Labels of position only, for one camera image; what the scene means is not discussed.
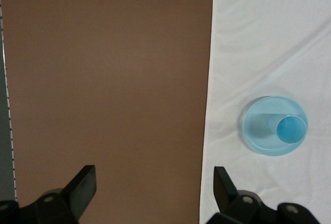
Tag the white table cloth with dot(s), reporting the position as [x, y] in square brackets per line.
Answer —
[258, 40]

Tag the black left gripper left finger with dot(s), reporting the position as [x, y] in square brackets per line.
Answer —
[75, 195]

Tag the blue cup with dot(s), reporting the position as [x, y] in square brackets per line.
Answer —
[291, 130]

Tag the blue plate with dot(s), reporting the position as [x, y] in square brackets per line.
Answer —
[269, 103]

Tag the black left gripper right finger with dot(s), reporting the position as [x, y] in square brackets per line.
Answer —
[227, 203]

